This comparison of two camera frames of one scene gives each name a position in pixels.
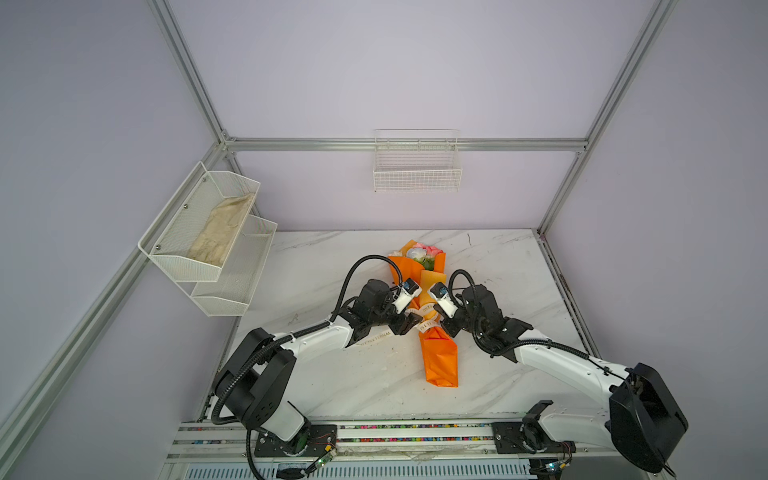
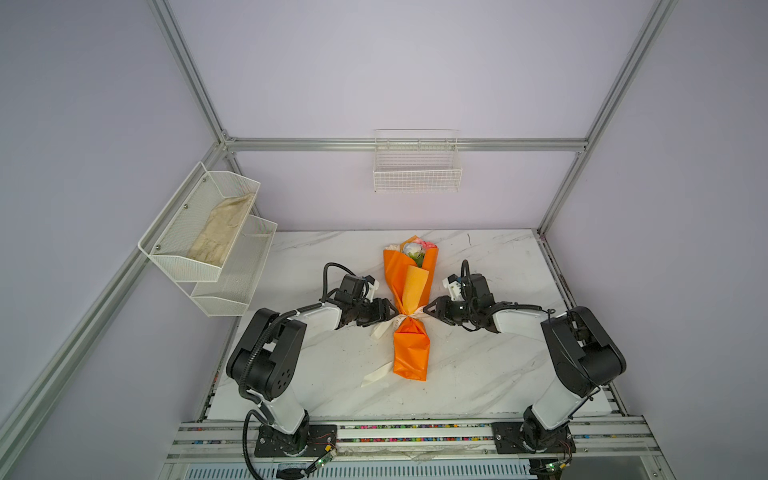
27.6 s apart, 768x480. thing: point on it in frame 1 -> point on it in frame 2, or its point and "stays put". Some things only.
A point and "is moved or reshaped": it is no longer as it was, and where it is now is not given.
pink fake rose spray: x=430 y=250 is moved or reshaped
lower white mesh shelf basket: x=231 y=293 stays put
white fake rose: x=419 y=255 is moved or reshaped
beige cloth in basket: x=214 y=241 stays put
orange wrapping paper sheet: x=438 y=343 is moved or reshaped
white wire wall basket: x=416 y=160 stays put
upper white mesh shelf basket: x=171 y=238 stays put
